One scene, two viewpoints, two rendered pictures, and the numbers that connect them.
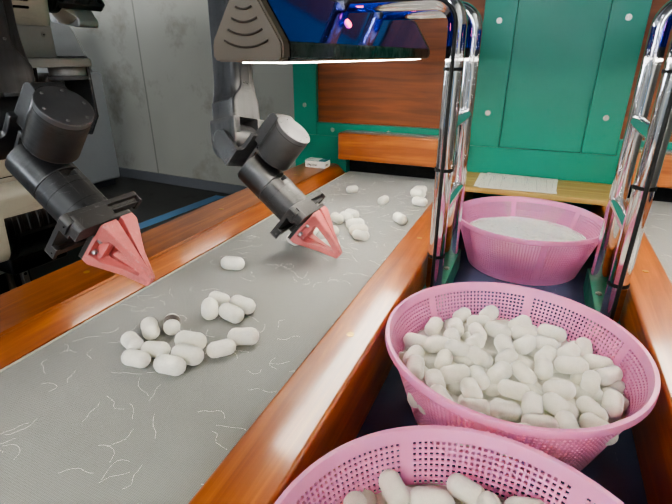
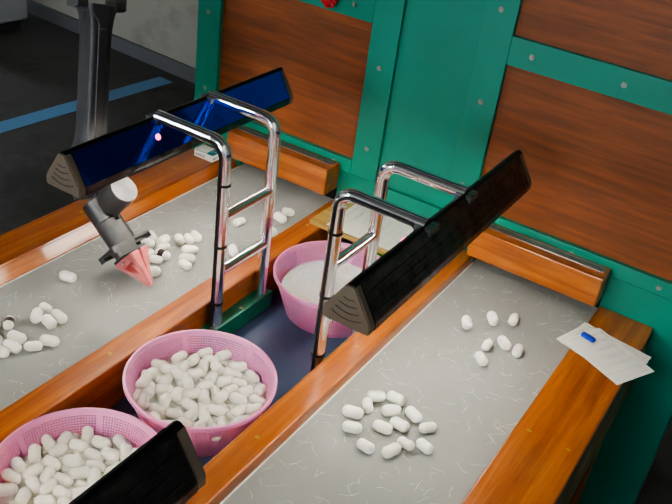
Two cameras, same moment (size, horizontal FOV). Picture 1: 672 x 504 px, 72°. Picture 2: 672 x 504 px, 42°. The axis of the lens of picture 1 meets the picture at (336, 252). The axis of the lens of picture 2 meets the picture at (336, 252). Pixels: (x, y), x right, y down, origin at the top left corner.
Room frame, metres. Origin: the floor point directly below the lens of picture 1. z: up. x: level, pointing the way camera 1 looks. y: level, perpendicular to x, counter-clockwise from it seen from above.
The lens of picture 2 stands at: (-0.73, -0.49, 1.76)
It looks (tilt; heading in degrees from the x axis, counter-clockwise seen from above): 31 degrees down; 5
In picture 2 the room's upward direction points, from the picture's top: 8 degrees clockwise
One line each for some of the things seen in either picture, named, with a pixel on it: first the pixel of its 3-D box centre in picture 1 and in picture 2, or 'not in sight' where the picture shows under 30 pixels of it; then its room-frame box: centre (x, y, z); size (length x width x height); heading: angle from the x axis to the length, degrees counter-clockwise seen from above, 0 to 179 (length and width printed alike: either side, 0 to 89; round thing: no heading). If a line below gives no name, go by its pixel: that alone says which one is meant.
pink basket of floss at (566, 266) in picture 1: (524, 239); (333, 291); (0.82, -0.36, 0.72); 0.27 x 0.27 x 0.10
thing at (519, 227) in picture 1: (523, 245); (332, 296); (0.82, -0.36, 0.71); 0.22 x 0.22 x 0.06
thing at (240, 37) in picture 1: (359, 33); (186, 121); (0.77, -0.04, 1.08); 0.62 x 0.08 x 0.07; 157
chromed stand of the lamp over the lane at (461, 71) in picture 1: (403, 155); (212, 216); (0.73, -0.11, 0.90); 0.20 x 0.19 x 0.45; 157
